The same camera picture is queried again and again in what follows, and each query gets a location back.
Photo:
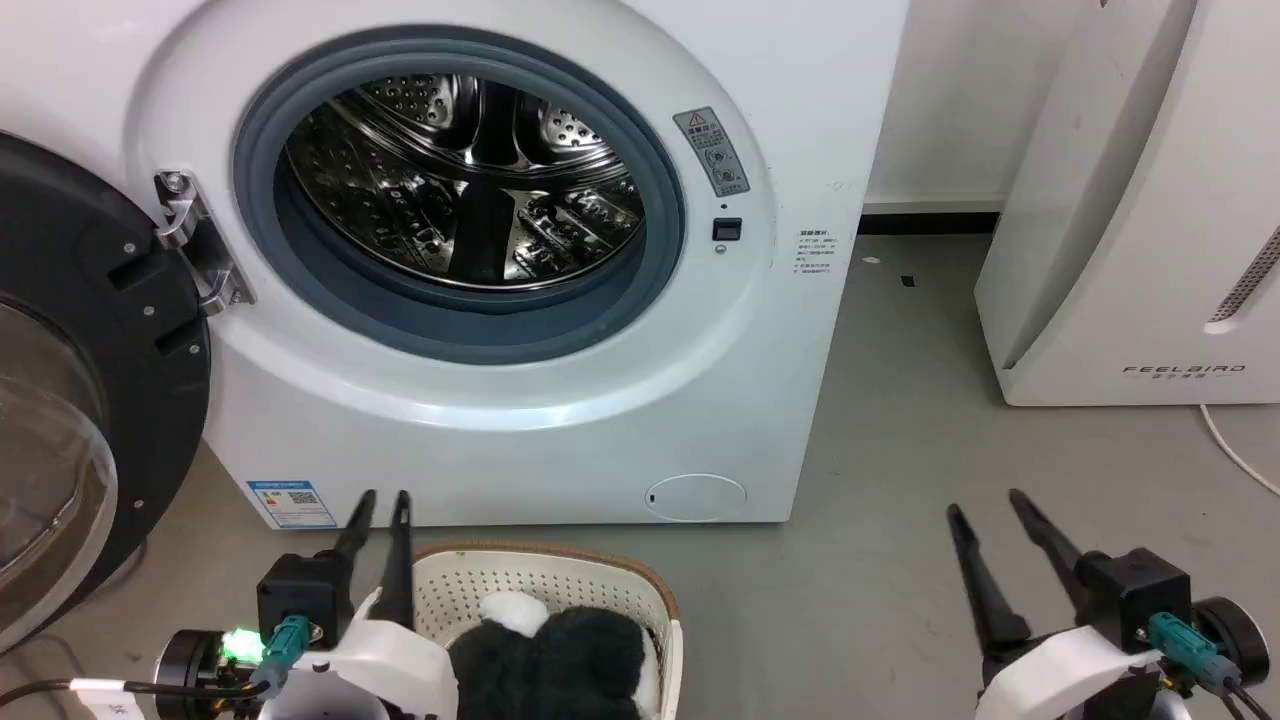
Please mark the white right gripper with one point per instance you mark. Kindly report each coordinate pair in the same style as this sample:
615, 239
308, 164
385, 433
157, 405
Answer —
1060, 670

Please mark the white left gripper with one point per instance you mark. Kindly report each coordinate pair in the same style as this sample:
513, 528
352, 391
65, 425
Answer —
385, 665

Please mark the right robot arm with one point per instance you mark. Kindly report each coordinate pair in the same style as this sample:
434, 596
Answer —
1238, 630

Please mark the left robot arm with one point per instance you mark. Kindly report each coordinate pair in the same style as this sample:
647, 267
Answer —
185, 662

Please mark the black round washer door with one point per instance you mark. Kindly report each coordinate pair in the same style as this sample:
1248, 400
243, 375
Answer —
150, 400

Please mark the stainless steel washing machine drum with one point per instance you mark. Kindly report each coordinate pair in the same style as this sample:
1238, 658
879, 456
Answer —
400, 200

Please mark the blue energy label sticker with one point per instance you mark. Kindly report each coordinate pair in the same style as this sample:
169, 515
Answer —
292, 504

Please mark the white perforated laundry basket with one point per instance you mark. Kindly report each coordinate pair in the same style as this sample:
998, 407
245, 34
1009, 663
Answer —
560, 578

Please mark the black and white plush clothing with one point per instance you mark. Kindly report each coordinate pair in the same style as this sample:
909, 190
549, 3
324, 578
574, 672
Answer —
560, 662

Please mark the grey rubber door gasket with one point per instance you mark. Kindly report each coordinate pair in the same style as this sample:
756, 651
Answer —
460, 332

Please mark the white front-load washing machine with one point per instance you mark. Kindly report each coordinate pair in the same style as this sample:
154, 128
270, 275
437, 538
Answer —
600, 440

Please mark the round white filter cover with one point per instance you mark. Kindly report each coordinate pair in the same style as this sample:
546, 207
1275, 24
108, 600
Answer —
696, 497

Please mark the white air purifier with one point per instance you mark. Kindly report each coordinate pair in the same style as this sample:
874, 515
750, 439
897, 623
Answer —
1100, 250

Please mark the black baseboard strip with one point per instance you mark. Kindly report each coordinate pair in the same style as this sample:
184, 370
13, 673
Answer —
930, 223

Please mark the small text sticker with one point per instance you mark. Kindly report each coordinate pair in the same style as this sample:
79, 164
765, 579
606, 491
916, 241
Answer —
816, 250

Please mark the chrome door hinge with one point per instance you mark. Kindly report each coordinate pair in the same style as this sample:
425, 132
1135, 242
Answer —
176, 215

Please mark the black door latch socket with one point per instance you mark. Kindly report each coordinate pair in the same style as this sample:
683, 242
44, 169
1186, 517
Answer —
727, 229

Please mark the grey warning label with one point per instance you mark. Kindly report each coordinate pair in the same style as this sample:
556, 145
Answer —
712, 150

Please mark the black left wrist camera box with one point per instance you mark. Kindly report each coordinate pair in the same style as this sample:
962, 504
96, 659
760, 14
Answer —
300, 595

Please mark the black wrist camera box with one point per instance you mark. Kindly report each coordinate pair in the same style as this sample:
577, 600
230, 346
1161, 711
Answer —
300, 595
1135, 595

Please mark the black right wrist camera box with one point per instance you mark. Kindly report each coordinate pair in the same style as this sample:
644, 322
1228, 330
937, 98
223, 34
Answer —
1135, 595

